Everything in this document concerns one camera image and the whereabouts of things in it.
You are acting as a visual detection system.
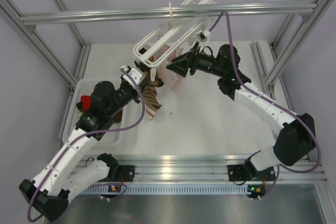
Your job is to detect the white plastic basket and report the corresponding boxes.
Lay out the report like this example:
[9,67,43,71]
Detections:
[61,78,124,147]

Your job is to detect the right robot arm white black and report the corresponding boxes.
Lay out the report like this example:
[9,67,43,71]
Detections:
[166,44,316,182]

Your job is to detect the red sock with face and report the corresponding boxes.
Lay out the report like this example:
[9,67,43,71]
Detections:
[80,95,92,111]

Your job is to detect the pink sheer socks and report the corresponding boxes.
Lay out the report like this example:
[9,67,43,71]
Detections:
[157,51,182,93]

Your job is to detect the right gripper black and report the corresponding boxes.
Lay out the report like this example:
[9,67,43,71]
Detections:
[167,42,226,79]

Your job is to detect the brown beige striped sock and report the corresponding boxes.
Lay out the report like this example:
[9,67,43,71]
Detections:
[142,81,162,121]

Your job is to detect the brown yellow argyle sock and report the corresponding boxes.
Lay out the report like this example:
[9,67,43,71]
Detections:
[134,61,164,88]

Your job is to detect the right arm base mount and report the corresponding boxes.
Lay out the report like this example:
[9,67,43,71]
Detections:
[227,164,250,182]

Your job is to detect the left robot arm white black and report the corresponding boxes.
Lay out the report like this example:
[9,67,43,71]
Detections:
[19,79,148,221]

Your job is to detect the aluminium crossbar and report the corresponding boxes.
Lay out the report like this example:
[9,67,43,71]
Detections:
[20,1,317,25]

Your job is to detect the white plastic clip hanger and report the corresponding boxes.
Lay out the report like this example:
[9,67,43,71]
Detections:
[133,0,215,69]

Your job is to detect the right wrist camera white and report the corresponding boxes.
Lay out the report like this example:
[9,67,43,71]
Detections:
[196,29,211,43]

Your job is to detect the slotted cable duct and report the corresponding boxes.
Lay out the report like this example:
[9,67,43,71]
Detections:
[76,182,266,196]

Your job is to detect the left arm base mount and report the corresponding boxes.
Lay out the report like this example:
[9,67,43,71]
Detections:
[112,165,135,183]

